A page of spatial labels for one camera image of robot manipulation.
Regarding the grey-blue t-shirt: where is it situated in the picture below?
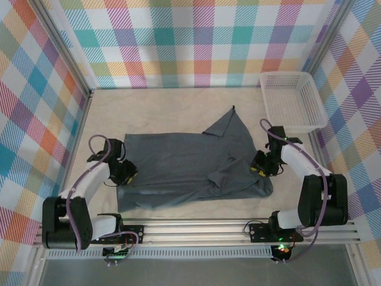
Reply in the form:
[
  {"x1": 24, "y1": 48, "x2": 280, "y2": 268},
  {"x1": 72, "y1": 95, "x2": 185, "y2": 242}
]
[{"x1": 116, "y1": 104, "x2": 274, "y2": 213}]

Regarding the white perforated plastic basket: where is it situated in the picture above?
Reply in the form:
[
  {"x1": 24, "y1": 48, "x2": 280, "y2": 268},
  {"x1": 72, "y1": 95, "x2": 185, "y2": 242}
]
[{"x1": 259, "y1": 71, "x2": 327, "y2": 135}]

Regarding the left controller circuit board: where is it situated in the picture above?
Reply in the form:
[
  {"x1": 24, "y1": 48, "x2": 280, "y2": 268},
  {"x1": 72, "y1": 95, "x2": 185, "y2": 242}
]
[{"x1": 101, "y1": 246, "x2": 132, "y2": 268}]

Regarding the controller circuit board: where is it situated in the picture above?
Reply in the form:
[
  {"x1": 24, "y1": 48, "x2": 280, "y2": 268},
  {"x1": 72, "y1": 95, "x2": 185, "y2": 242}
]
[
  {"x1": 101, "y1": 246, "x2": 132, "y2": 268},
  {"x1": 271, "y1": 243, "x2": 292, "y2": 263}
]

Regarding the right controller circuit board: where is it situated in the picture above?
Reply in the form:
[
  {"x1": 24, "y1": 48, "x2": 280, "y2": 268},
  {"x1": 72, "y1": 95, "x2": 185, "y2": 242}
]
[{"x1": 271, "y1": 243, "x2": 292, "y2": 263}]

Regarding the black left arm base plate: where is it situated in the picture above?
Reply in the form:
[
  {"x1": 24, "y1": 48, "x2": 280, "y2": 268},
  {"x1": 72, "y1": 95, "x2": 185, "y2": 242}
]
[{"x1": 89, "y1": 224, "x2": 146, "y2": 246}]

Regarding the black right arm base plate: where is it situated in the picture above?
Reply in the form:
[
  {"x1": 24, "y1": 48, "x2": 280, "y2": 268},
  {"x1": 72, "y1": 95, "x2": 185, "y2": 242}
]
[{"x1": 248, "y1": 222, "x2": 305, "y2": 244}]

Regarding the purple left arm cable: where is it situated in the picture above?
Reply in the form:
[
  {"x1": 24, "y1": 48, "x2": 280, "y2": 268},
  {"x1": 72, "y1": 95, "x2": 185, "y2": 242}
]
[{"x1": 66, "y1": 134, "x2": 141, "y2": 254}]

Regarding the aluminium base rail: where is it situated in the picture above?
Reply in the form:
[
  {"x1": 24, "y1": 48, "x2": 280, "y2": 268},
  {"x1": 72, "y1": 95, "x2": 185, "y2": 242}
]
[{"x1": 32, "y1": 217, "x2": 363, "y2": 248}]

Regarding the white slotted cable duct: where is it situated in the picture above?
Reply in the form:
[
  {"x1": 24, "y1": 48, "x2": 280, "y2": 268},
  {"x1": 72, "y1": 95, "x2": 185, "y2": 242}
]
[{"x1": 45, "y1": 245, "x2": 275, "y2": 261}]

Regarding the aluminium frame post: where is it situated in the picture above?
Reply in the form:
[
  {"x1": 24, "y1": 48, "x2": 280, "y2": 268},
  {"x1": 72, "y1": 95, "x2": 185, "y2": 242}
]
[
  {"x1": 32, "y1": 0, "x2": 94, "y2": 100},
  {"x1": 308, "y1": 0, "x2": 357, "y2": 77}
]

